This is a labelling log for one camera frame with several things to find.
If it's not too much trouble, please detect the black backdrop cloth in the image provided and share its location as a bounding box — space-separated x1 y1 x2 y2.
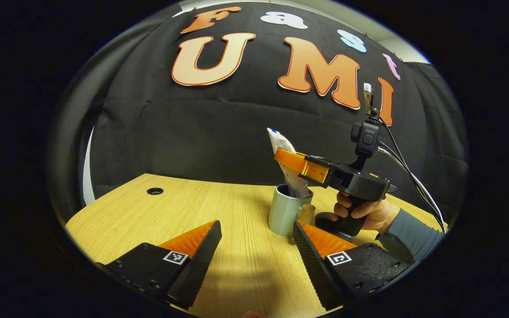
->
47 2 469 248

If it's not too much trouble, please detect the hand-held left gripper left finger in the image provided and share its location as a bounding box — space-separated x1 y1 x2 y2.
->
95 220 223 310

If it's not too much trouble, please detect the white cable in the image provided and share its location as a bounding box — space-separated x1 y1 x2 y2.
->
377 146 446 232

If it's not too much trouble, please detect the black cable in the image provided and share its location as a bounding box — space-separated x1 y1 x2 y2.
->
378 117 448 234

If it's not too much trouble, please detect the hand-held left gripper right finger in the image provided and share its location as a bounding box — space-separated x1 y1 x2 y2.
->
292 221 411 311

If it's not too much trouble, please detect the wooden desktop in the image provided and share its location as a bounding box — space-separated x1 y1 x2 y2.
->
65 173 448 318

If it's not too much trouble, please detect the pale green cup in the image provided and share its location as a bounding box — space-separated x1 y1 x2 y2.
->
268 184 316 237

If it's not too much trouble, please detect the white toothpaste tube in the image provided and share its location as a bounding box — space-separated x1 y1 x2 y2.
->
267 128 311 199

